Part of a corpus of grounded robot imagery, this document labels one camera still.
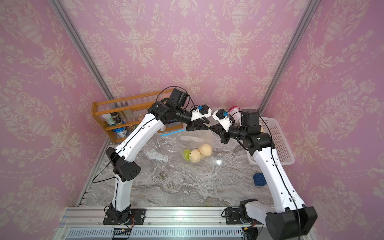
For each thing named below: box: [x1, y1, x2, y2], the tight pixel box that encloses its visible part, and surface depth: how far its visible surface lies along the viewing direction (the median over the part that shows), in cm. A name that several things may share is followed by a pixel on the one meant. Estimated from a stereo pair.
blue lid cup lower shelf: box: [112, 127, 127, 138], surface depth 98 cm
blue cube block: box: [253, 173, 267, 186], surface depth 83 cm
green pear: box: [183, 149, 191, 161], surface depth 89 cm
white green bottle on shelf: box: [101, 113, 117, 125], surface depth 91 cm
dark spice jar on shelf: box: [110, 112, 122, 125], surface depth 91 cm
